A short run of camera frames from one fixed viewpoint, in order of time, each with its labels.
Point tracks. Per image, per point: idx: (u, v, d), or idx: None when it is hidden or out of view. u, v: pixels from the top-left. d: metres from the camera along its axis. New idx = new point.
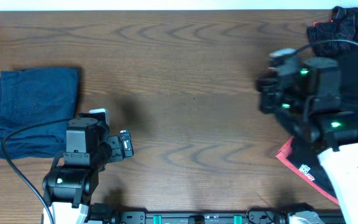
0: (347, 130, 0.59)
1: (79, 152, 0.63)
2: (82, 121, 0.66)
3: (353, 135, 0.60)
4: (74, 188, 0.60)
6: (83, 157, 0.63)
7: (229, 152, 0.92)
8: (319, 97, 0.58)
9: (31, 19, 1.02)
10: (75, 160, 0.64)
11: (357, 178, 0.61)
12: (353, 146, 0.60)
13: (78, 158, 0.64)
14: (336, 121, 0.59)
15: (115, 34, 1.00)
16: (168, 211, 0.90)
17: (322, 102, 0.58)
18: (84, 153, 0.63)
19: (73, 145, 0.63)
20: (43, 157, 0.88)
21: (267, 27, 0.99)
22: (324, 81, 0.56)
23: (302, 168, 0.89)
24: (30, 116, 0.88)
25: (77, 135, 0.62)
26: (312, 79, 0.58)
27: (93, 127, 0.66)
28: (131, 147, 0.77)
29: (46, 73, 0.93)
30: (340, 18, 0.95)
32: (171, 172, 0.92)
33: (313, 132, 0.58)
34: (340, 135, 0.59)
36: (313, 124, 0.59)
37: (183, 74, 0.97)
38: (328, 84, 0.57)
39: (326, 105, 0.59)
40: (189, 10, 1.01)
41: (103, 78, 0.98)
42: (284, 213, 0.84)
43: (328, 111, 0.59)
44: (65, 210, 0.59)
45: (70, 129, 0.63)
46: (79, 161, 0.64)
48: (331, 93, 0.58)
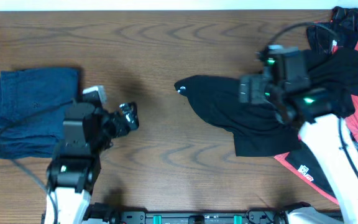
0: (320, 104, 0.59)
1: (79, 144, 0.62)
2: (78, 109, 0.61)
3: (327, 109, 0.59)
4: (76, 177, 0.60)
6: (84, 147, 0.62)
7: (229, 152, 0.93)
8: (289, 81, 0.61)
9: (32, 20, 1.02)
10: (76, 150, 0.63)
11: (337, 146, 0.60)
12: (329, 120, 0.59)
13: (78, 149, 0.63)
14: (309, 97, 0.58)
15: (115, 34, 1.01)
16: (168, 211, 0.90)
17: (291, 84, 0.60)
18: (83, 144, 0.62)
19: (72, 136, 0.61)
20: (43, 157, 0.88)
21: (267, 27, 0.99)
22: (289, 63, 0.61)
23: (301, 168, 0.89)
24: (30, 116, 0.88)
25: (74, 128, 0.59)
26: (279, 68, 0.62)
27: (91, 117, 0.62)
28: (134, 120, 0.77)
29: (46, 73, 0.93)
30: (340, 18, 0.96)
32: (171, 172, 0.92)
33: (290, 112, 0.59)
34: (316, 111, 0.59)
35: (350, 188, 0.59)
36: (289, 104, 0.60)
37: (182, 75, 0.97)
38: (294, 68, 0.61)
39: (296, 86, 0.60)
40: (189, 10, 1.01)
41: (103, 78, 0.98)
42: (283, 212, 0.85)
43: (301, 89, 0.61)
44: (68, 196, 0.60)
45: (66, 120, 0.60)
46: (81, 152, 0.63)
48: (298, 76, 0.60)
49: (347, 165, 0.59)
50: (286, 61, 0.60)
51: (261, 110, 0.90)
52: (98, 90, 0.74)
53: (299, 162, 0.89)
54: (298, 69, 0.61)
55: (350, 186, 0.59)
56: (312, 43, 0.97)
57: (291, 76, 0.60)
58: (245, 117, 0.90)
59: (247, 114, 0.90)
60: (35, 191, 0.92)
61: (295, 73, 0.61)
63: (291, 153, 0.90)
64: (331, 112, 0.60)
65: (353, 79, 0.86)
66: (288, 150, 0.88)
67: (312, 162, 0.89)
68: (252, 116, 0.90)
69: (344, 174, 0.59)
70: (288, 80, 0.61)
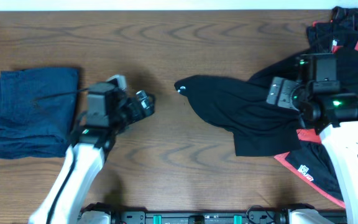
0: (347, 109, 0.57)
1: (99, 115, 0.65)
2: (100, 86, 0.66)
3: (353, 116, 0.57)
4: (95, 139, 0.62)
6: (103, 119, 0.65)
7: (229, 152, 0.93)
8: (318, 81, 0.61)
9: (32, 20, 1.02)
10: (95, 122, 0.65)
11: (355, 152, 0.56)
12: (352, 126, 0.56)
13: (96, 120, 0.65)
14: (337, 99, 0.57)
15: (115, 33, 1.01)
16: (168, 211, 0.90)
17: (319, 84, 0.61)
18: (102, 115, 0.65)
19: (94, 108, 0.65)
20: (43, 157, 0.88)
21: (267, 27, 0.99)
22: (322, 64, 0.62)
23: (301, 168, 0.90)
24: (30, 116, 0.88)
25: (97, 99, 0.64)
26: (311, 68, 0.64)
27: (110, 93, 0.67)
28: (149, 106, 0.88)
29: (46, 72, 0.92)
30: (340, 18, 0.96)
32: (171, 172, 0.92)
33: (315, 111, 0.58)
34: (342, 114, 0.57)
35: None
36: (315, 103, 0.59)
37: (182, 75, 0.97)
38: (325, 70, 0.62)
39: (325, 88, 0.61)
40: (189, 10, 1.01)
41: (103, 78, 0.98)
42: (284, 210, 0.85)
43: (330, 91, 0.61)
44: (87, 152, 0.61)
45: (91, 93, 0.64)
46: (99, 122, 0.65)
48: (329, 78, 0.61)
49: None
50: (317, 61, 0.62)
51: (261, 110, 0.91)
52: (118, 78, 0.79)
53: (299, 161, 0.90)
54: (330, 71, 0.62)
55: None
56: (312, 43, 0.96)
57: (321, 77, 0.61)
58: (246, 116, 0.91)
59: (247, 114, 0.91)
60: (35, 191, 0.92)
61: (325, 75, 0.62)
63: (291, 153, 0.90)
64: (357, 119, 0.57)
65: (353, 79, 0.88)
66: (288, 150, 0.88)
67: (312, 162, 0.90)
68: (252, 116, 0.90)
69: None
70: (317, 81, 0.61)
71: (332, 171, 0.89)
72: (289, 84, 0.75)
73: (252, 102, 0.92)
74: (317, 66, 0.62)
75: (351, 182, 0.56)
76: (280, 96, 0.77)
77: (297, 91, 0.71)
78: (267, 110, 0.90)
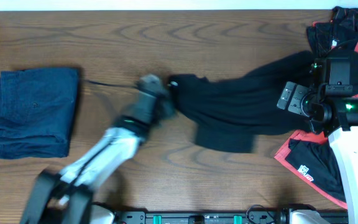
0: None
1: (142, 111, 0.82)
2: (157, 86, 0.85)
3: None
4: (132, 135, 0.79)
6: (143, 115, 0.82)
7: (229, 152, 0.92)
8: (331, 86, 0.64)
9: (32, 20, 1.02)
10: (139, 116, 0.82)
11: None
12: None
13: (141, 115, 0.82)
14: (348, 103, 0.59)
15: (115, 34, 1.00)
16: (168, 211, 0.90)
17: (332, 87, 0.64)
18: (146, 112, 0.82)
19: (144, 105, 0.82)
20: (44, 156, 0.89)
21: (267, 27, 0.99)
22: (335, 69, 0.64)
23: (301, 168, 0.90)
24: (30, 116, 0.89)
25: (148, 98, 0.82)
26: (324, 73, 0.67)
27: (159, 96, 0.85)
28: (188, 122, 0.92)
29: (46, 72, 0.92)
30: (340, 18, 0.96)
32: (171, 172, 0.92)
33: (326, 112, 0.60)
34: (353, 117, 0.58)
35: None
36: (327, 106, 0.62)
37: (182, 75, 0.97)
38: (338, 74, 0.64)
39: (339, 91, 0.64)
40: (189, 10, 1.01)
41: (103, 79, 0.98)
42: (285, 209, 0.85)
43: (342, 95, 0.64)
44: (126, 138, 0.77)
45: (143, 91, 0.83)
46: (142, 117, 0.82)
48: (341, 82, 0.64)
49: None
50: (331, 65, 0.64)
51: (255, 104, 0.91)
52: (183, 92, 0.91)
53: (298, 162, 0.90)
54: (343, 76, 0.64)
55: None
56: (312, 43, 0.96)
57: (334, 81, 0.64)
58: (241, 107, 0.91)
59: (240, 107, 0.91)
60: None
61: (338, 79, 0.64)
63: (291, 153, 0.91)
64: None
65: None
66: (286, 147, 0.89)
67: (312, 163, 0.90)
68: (246, 107, 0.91)
69: None
70: (330, 84, 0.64)
71: (332, 171, 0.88)
72: (300, 91, 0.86)
73: (248, 94, 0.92)
74: (330, 71, 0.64)
75: (356, 186, 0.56)
76: (291, 100, 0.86)
77: (309, 96, 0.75)
78: (263, 104, 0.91)
